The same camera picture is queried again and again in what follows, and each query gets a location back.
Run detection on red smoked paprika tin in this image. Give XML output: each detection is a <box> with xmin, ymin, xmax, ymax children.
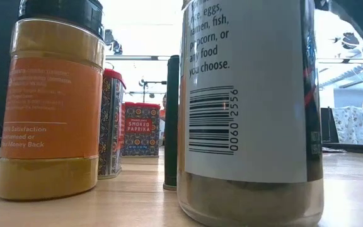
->
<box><xmin>98</xmin><ymin>68</ymin><xmax>127</xmax><ymax>180</ymax></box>
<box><xmin>120</xmin><ymin>101</ymin><xmax>161</xmax><ymax>158</ymax></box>

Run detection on black tripod stand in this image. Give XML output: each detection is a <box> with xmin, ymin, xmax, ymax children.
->
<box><xmin>138</xmin><ymin>78</ymin><xmax>168</xmax><ymax>103</ymax></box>

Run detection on long horizontal ceiling beam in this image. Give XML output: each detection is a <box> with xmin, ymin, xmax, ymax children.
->
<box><xmin>105</xmin><ymin>55</ymin><xmax>363</xmax><ymax>64</ymax></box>

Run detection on black ceiling reel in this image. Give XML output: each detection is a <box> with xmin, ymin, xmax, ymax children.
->
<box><xmin>104</xmin><ymin>28</ymin><xmax>123</xmax><ymax>55</ymax></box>
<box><xmin>340</xmin><ymin>31</ymin><xmax>361</xmax><ymax>50</ymax></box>

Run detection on patterned white cloth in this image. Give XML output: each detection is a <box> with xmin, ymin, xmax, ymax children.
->
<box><xmin>331</xmin><ymin>105</ymin><xmax>363</xmax><ymax>146</ymax></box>

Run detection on seasoning jar with tan lid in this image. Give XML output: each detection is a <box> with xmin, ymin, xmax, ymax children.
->
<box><xmin>176</xmin><ymin>0</ymin><xmax>325</xmax><ymax>227</ymax></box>

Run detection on black metal table frame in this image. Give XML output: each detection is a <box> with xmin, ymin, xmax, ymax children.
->
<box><xmin>321</xmin><ymin>142</ymin><xmax>363</xmax><ymax>156</ymax></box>

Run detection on person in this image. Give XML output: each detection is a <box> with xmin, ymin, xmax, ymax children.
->
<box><xmin>159</xmin><ymin>93</ymin><xmax>168</xmax><ymax>146</ymax></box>

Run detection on black room divider panels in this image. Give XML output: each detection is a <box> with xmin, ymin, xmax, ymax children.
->
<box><xmin>320</xmin><ymin>106</ymin><xmax>363</xmax><ymax>146</ymax></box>

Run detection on orange-labelled turmeric jar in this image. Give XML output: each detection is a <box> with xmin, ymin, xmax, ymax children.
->
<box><xmin>0</xmin><ymin>0</ymin><xmax>107</xmax><ymax>201</ymax></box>

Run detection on black pepper tin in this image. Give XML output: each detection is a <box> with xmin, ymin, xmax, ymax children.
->
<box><xmin>163</xmin><ymin>54</ymin><xmax>180</xmax><ymax>191</ymax></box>

